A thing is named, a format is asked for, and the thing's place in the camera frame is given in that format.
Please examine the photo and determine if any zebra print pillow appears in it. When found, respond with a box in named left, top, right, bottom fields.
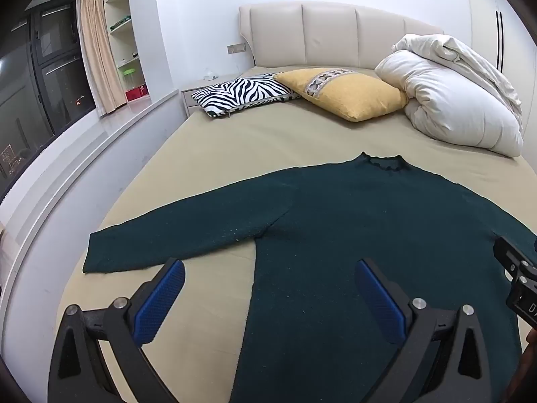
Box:
left=192, top=73, right=303, bottom=117

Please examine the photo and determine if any white wall shelf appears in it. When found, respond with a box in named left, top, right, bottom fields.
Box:
left=103, top=0, right=151, bottom=103

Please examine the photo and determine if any white window ledge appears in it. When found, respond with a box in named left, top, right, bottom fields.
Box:
left=0, top=92, right=189, bottom=286

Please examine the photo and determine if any white nightstand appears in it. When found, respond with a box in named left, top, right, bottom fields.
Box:
left=180, top=76, right=240, bottom=119

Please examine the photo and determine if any white rolled duvet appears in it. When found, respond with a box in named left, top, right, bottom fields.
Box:
left=375, top=34, right=525, bottom=159

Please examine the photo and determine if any dark window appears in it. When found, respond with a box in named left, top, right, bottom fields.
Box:
left=0, top=2, right=96, bottom=202

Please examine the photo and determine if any yellow pillow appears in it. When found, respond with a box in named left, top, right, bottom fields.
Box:
left=273, top=67, right=409, bottom=122

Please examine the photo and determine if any dark green knit sweater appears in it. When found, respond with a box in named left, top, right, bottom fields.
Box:
left=83, top=152, right=537, bottom=403

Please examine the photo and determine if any bed with beige sheet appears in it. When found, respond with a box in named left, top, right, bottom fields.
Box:
left=54, top=2, right=537, bottom=403

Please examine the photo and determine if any beige curtain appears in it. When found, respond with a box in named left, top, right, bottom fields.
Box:
left=76, top=0, right=127, bottom=115

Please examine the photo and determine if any white wardrobe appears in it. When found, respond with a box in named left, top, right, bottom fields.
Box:
left=463, top=0, right=537, bottom=93

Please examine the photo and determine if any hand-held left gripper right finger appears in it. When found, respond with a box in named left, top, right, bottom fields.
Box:
left=354, top=258, right=504, bottom=403

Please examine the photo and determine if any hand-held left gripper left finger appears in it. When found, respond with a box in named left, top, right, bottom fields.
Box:
left=47, top=258, right=187, bottom=403

